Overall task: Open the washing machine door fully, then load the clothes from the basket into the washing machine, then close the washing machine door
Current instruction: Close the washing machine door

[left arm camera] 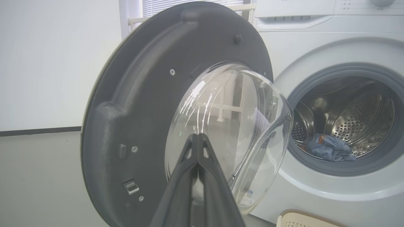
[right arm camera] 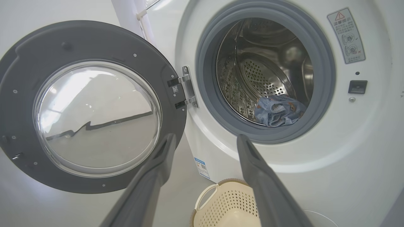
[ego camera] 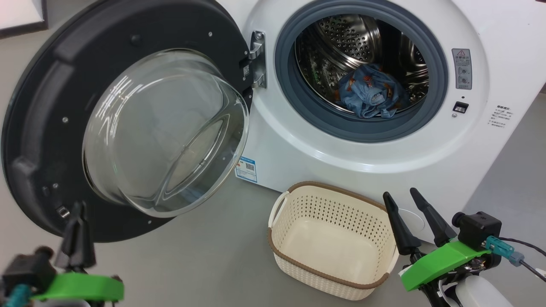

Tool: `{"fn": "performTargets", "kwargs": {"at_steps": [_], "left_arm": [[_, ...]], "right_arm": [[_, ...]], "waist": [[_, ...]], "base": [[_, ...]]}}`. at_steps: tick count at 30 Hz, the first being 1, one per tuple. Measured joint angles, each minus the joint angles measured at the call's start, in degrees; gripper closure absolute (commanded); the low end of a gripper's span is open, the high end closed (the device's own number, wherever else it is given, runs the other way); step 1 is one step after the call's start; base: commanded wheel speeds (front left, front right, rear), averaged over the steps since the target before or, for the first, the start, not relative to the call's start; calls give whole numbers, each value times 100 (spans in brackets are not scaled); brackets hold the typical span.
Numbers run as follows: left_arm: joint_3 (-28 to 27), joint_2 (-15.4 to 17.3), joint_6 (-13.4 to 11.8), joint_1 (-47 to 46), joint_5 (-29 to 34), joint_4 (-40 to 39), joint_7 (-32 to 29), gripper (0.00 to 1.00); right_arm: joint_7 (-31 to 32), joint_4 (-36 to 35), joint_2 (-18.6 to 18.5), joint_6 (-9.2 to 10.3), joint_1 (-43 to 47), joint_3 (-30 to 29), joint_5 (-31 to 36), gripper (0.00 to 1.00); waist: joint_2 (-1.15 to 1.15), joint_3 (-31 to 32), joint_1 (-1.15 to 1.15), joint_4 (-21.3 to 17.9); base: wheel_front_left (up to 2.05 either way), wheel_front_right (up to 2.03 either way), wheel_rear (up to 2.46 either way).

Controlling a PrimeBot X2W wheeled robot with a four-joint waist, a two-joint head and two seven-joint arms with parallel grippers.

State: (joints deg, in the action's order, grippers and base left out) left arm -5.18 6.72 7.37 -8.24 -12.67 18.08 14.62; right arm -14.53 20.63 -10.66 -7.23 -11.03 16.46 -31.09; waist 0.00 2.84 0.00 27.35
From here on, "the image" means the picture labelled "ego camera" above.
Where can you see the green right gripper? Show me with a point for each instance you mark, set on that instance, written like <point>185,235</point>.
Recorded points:
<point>439,262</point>

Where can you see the small printed text label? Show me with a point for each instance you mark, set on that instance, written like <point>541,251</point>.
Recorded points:
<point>501,116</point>

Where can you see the grey warning sticker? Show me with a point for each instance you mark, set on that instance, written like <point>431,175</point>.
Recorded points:
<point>462,68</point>

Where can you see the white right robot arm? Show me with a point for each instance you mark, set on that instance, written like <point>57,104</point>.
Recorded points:
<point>482,294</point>

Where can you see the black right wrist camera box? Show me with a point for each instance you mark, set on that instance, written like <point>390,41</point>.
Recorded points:
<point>480,228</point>

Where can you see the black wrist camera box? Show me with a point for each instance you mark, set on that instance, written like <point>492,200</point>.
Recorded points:
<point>480,228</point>
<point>25,268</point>

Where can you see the perforated steel washer drum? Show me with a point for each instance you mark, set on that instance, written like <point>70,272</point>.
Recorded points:
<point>354,38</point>

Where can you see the round white filter cover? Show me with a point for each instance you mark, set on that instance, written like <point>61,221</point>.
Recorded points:
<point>411,219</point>

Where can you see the white board with dark frame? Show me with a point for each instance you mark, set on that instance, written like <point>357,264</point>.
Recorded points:
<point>21,13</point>

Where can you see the cream perforated laundry basket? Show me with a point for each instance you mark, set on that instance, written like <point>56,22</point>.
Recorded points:
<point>332,238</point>

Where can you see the white front-load washing machine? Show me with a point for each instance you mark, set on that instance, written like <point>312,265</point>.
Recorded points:
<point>426,162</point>

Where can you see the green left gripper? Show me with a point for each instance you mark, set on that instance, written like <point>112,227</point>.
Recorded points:
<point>81,288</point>

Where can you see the grey rubber door gasket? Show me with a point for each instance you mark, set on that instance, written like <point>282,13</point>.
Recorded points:
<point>286,68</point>

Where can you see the silver metal door hinge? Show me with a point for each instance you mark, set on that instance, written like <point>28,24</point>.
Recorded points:
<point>257,59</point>

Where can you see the black round glass washer door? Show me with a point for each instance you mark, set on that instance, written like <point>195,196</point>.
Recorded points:
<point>42,106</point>

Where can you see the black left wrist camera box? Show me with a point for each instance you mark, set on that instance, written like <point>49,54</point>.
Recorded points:
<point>25,268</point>

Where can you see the black door lock socket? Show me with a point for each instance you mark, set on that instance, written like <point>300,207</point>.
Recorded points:
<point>460,107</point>

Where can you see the blue white energy label sticker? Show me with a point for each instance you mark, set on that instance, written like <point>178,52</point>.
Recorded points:
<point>246,168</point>

